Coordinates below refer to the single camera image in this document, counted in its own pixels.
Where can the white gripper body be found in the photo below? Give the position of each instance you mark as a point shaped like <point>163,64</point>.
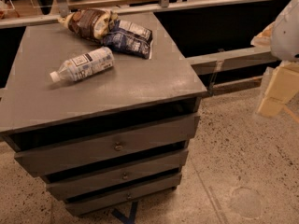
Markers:
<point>287,34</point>

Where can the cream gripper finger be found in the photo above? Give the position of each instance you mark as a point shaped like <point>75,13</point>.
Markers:
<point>263,39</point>
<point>281,88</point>

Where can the clear plastic water bottle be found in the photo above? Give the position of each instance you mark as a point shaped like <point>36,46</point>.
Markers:
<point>85,65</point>

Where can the dark blue snack bag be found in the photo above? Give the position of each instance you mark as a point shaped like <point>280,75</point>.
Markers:
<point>129,38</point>

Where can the bottom grey drawer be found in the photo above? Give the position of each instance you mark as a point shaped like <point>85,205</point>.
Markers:
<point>123,195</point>

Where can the grey drawer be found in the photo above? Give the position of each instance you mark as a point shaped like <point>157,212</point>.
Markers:
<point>117,175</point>
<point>123,195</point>
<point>57,158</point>

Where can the brown snack bag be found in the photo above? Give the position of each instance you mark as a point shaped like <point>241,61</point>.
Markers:
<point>91,23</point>

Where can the grey drawer cabinet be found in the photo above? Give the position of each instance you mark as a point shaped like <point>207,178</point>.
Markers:
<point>36,112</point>

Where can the top grey drawer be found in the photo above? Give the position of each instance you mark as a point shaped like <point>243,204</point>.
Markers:
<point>57,158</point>

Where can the middle grey drawer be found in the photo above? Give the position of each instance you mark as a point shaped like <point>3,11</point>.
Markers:
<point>117,175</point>

